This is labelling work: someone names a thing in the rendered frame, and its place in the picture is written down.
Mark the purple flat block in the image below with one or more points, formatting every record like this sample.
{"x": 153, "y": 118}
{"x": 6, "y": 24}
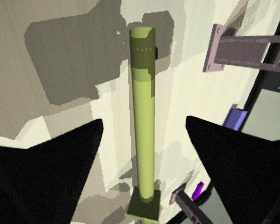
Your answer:
{"x": 197, "y": 190}

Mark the dark blue rectangular block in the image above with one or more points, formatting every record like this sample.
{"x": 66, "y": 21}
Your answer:
{"x": 234, "y": 118}

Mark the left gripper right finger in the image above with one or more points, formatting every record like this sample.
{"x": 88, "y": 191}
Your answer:
{"x": 244, "y": 169}

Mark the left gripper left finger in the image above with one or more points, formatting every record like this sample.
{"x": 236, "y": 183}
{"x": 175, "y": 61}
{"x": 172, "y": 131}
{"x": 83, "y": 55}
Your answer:
{"x": 45, "y": 181}

